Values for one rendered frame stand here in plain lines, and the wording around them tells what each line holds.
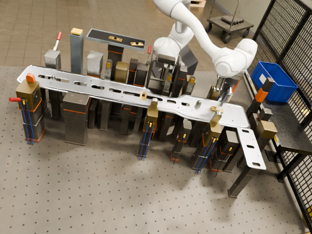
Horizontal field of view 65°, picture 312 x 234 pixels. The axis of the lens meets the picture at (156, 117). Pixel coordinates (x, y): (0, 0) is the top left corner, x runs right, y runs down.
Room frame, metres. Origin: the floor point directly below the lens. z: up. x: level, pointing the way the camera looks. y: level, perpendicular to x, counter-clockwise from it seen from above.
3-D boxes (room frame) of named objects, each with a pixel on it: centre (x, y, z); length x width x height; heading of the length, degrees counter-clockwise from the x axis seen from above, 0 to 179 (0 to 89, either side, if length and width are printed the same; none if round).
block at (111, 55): (1.49, 0.38, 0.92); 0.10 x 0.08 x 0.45; 98
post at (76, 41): (1.46, 0.64, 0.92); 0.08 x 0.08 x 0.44; 8
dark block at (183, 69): (1.44, -0.09, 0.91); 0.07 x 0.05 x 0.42; 8
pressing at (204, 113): (1.18, 0.13, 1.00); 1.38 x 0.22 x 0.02; 98
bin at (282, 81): (1.65, -0.74, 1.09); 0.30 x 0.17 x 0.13; 17
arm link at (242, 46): (1.25, -0.35, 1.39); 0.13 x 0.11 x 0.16; 150
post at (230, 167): (1.08, -0.53, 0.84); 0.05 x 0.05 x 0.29; 8
